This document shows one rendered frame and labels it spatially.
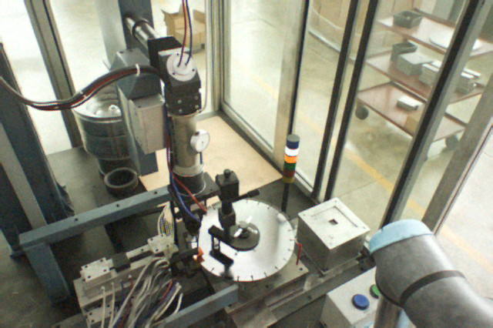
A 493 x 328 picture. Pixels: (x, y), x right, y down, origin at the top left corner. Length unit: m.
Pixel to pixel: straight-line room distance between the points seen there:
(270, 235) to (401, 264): 0.60
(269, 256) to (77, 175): 1.02
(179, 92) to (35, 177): 0.80
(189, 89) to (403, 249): 0.50
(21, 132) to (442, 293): 1.19
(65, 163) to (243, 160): 0.82
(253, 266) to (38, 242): 0.61
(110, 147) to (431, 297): 1.28
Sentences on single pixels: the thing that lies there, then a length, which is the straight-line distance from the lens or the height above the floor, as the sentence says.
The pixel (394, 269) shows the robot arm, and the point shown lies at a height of 1.35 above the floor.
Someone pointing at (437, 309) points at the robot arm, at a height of 1.37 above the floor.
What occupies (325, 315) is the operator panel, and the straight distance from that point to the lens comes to 1.31.
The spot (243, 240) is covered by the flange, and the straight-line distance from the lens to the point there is 1.24.
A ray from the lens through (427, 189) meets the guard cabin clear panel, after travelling 1.24.
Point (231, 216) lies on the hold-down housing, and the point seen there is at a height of 1.12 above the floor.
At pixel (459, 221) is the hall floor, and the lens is 3.01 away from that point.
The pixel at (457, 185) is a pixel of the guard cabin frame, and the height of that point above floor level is 1.24.
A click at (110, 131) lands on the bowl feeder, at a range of 1.60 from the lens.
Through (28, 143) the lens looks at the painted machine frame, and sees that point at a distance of 1.40.
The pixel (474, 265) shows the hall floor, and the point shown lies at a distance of 2.79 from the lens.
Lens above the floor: 1.92
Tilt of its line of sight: 40 degrees down
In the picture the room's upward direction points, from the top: 3 degrees clockwise
